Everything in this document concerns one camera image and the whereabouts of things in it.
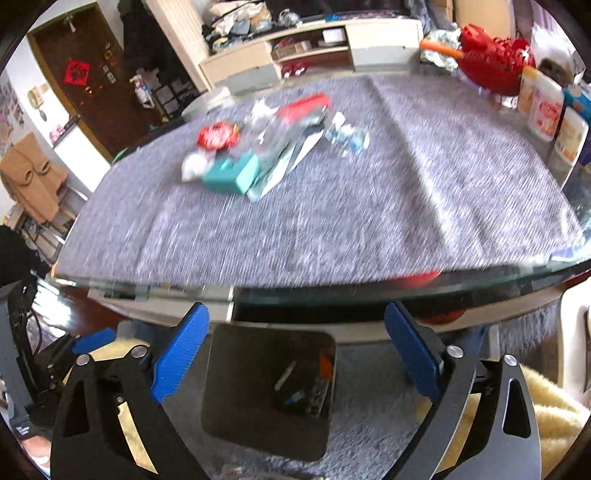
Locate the pile of clothes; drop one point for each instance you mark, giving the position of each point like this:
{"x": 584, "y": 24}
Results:
{"x": 235, "y": 23}

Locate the grey rug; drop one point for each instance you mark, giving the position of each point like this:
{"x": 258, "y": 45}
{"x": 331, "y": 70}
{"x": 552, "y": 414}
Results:
{"x": 369, "y": 415}

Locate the red packet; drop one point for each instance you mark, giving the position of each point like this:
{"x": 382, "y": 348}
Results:
{"x": 304, "y": 107}

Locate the red plastic basket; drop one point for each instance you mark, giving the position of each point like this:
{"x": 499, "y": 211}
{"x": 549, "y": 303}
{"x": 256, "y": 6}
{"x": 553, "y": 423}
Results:
{"x": 494, "y": 64}

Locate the red wrapper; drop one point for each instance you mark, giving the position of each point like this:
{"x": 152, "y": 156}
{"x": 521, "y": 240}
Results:
{"x": 217, "y": 136}

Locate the dark brown door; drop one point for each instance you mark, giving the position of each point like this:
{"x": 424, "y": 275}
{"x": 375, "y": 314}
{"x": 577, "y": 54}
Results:
{"x": 97, "y": 101}

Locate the red bowl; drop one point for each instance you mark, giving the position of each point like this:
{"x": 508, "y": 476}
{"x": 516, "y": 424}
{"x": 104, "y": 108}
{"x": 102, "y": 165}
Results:
{"x": 415, "y": 278}

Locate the dark hanging coats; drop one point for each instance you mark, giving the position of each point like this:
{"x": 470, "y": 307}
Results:
{"x": 134, "y": 32}

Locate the white tissue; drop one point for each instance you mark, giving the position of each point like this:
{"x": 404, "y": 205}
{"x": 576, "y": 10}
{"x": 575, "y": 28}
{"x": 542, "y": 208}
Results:
{"x": 196, "y": 166}

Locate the person's left hand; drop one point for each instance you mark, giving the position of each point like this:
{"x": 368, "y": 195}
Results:
{"x": 36, "y": 450}

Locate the beige wall intercom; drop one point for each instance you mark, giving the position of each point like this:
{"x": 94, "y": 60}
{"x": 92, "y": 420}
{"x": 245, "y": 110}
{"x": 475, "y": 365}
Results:
{"x": 37, "y": 98}

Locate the tan coat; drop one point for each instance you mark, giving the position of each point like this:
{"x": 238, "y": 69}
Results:
{"x": 27, "y": 180}

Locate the beige woven folding screen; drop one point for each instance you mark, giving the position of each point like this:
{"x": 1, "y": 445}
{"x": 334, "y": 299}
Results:
{"x": 178, "y": 37}

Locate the brown ball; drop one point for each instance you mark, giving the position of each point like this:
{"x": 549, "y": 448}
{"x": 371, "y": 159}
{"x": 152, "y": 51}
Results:
{"x": 445, "y": 317}

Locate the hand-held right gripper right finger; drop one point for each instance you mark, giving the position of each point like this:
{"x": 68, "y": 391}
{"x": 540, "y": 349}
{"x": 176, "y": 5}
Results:
{"x": 413, "y": 355}

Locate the small white paper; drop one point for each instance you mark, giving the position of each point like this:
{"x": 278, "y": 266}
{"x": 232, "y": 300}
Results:
{"x": 264, "y": 109}

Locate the beige tv cabinet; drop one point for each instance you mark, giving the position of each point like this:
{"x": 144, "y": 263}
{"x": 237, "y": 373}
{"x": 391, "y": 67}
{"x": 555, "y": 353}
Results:
{"x": 378, "y": 41}

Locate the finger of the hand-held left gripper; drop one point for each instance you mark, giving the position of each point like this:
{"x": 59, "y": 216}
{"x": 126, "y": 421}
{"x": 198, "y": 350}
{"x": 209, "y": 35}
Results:
{"x": 94, "y": 340}

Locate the yellow label white bottle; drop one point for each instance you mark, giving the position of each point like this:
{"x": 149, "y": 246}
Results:
{"x": 570, "y": 136}

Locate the white round appliance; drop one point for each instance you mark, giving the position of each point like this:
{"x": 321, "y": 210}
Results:
{"x": 205, "y": 99}

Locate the black trash bin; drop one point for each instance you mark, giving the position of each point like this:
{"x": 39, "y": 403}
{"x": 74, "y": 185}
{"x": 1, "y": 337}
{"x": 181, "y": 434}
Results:
{"x": 249, "y": 392}

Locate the white chair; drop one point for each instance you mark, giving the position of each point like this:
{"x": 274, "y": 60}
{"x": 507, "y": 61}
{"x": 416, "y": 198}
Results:
{"x": 572, "y": 341}

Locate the yellow fleece blanket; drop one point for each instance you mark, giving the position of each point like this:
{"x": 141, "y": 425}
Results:
{"x": 558, "y": 429}

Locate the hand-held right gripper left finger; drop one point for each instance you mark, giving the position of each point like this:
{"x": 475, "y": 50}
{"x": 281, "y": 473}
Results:
{"x": 182, "y": 355}

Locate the grey woven table mat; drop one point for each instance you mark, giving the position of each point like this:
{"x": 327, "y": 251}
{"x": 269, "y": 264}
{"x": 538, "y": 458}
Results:
{"x": 369, "y": 207}

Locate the yellow cap white bottle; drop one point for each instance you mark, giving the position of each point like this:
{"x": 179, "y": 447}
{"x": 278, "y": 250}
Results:
{"x": 526, "y": 92}

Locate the wall photos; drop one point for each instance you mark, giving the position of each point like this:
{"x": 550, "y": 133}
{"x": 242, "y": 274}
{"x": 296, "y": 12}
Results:
{"x": 9, "y": 110}

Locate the clear plastic bag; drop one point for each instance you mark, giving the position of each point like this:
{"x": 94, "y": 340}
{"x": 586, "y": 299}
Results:
{"x": 265, "y": 138}

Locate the red diamond door decoration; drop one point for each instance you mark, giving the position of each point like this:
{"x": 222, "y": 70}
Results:
{"x": 77, "y": 72}

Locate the white board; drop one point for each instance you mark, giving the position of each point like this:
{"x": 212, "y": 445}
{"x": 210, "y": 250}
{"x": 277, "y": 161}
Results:
{"x": 81, "y": 157}

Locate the clear wrapper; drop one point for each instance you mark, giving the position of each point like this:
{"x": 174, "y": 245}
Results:
{"x": 348, "y": 136}

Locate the floral crumpled cloth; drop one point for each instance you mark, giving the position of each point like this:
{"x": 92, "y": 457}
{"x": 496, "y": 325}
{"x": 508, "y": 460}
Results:
{"x": 436, "y": 50}

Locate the red label white bottle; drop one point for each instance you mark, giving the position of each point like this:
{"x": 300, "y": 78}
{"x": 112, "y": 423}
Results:
{"x": 545, "y": 108}

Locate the blue round tin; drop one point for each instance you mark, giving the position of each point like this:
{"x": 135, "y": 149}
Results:
{"x": 579, "y": 101}

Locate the red and clear package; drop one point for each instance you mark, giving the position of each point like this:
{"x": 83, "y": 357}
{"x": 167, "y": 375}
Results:
{"x": 286, "y": 164}

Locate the teal cardboard box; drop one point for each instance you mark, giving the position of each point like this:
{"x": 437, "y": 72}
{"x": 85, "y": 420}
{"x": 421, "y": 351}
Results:
{"x": 231, "y": 174}

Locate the orange stick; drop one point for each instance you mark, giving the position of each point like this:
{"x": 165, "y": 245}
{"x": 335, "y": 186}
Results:
{"x": 441, "y": 47}

